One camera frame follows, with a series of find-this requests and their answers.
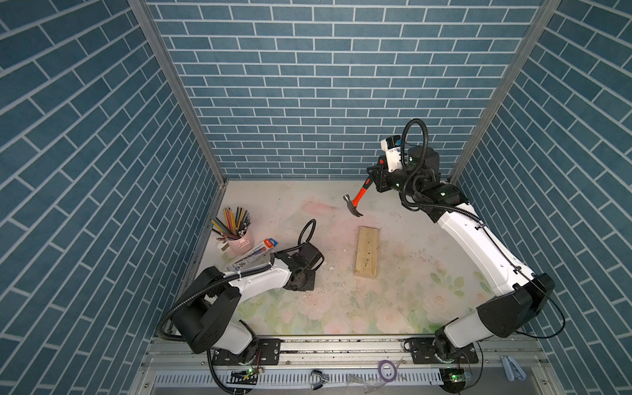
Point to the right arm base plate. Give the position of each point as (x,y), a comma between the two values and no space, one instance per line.
(430,350)

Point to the wooden block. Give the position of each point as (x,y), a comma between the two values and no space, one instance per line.
(367,253)

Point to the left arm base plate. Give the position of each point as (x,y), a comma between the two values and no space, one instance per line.
(262,351)

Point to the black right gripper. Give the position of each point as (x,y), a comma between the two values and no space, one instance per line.
(382,174)

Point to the aluminium mounting rail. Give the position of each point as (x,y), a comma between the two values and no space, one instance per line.
(350,360)

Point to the red blue white box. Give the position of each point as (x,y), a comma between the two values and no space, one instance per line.
(252,256)

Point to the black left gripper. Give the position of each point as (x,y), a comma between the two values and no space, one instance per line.
(310,285)

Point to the grey clamp tool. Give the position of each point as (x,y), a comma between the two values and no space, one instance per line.
(513,370)

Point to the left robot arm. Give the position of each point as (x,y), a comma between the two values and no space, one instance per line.
(203,316)

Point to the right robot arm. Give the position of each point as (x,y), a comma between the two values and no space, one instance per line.
(519,294)

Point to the red-handled claw hammer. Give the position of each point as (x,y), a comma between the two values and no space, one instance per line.
(352,203)

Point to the pink pencil cup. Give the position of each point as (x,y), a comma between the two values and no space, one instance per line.
(242,245)

